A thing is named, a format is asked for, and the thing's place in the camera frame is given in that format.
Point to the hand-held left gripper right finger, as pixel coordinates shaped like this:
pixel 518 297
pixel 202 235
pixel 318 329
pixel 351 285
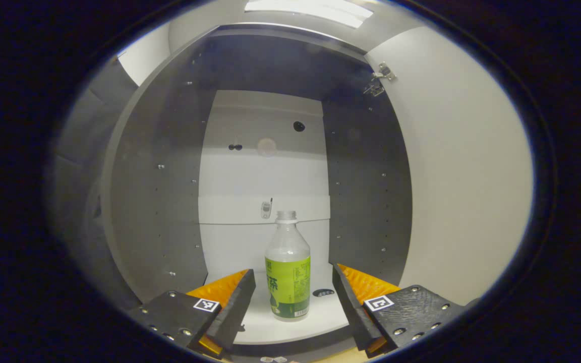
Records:
pixel 353 312

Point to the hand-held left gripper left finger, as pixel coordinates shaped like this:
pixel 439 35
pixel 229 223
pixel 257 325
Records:
pixel 235 312

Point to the clear bottle with green label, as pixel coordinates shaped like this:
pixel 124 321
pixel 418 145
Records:
pixel 288 287

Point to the dark grey cabinet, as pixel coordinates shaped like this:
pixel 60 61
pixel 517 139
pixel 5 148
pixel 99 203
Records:
pixel 159 201

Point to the white cabinet shelf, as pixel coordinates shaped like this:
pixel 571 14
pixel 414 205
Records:
pixel 260 327

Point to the metal door hinge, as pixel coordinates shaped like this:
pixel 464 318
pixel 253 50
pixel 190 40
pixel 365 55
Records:
pixel 385 72

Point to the large ceiling light panel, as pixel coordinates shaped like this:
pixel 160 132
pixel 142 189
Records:
pixel 310 12

